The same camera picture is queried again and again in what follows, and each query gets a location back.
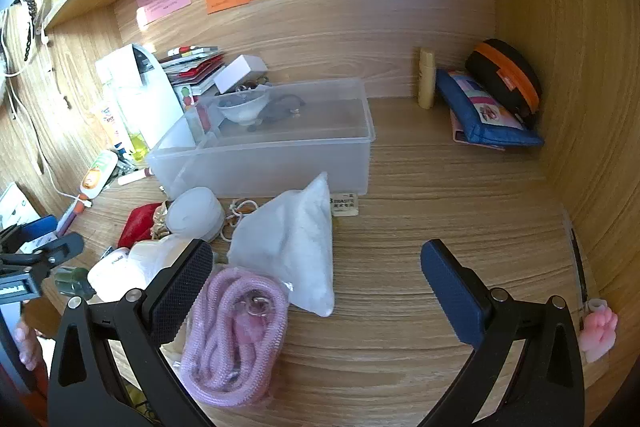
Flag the dark grey toy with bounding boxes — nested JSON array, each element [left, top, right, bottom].
[[250, 94, 307, 132]]

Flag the small white box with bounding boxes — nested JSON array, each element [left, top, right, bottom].
[[214, 55, 268, 94]]

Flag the orange white sunscreen tube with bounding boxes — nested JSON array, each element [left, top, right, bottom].
[[92, 104, 123, 148]]

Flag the blue zip pouch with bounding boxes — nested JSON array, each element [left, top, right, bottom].
[[435, 68, 545, 150]]

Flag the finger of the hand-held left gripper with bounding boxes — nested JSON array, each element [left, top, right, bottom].
[[0, 214, 60, 254], [0, 232, 85, 280]]

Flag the clear bottle yellow liquid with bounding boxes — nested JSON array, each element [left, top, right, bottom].
[[107, 82, 151, 162]]

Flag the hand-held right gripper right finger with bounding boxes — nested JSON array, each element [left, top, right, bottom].
[[419, 238, 587, 427]]

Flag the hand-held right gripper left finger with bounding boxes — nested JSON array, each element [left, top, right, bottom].
[[47, 238, 215, 427]]

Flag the white orange lotion tube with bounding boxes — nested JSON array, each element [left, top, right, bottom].
[[77, 151, 119, 202]]

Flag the pink notebook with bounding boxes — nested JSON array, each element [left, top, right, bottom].
[[450, 107, 506, 151]]

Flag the pink paw toy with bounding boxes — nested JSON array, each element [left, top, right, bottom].
[[580, 298, 618, 364]]

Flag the round frosted jar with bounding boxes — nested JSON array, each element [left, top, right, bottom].
[[165, 187, 226, 243]]

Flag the cream yellow bottle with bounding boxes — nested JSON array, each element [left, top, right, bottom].
[[417, 48, 437, 108]]

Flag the white cable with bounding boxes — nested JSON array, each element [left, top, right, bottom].
[[0, 7, 93, 208]]

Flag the gold foil wrapper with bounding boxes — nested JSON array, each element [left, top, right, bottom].
[[151, 202, 173, 238]]

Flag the red pouch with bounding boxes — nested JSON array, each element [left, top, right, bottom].
[[118, 203, 162, 249]]

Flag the white lip balm stick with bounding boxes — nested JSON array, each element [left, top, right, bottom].
[[117, 168, 153, 186]]

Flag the dark metal clips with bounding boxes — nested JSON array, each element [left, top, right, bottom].
[[112, 147, 138, 172]]

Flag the black strap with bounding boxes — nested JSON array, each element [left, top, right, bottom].
[[570, 227, 588, 303]]

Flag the dark green small toy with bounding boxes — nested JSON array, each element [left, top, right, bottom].
[[55, 266, 96, 299]]

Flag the black chain bracelet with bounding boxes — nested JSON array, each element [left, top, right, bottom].
[[10, 0, 41, 62]]

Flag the small white label packet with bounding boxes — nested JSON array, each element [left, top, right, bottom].
[[330, 193, 360, 218]]

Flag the clear plastic storage box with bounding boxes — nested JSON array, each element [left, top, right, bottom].
[[146, 77, 377, 200]]

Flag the wooden desktop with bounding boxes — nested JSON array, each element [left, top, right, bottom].
[[45, 94, 621, 427]]

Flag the white cardboard box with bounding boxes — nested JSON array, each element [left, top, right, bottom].
[[0, 182, 43, 233]]

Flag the pink rope lanyard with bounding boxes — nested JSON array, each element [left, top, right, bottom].
[[180, 268, 290, 407]]

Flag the person's left hand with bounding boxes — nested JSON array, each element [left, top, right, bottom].
[[14, 318, 41, 374]]

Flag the stack of booklets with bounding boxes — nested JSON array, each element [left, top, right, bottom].
[[159, 46, 226, 98]]

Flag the black orange case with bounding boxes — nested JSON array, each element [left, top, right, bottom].
[[465, 38, 543, 130]]

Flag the white round device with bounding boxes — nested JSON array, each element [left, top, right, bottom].
[[87, 247, 151, 303]]

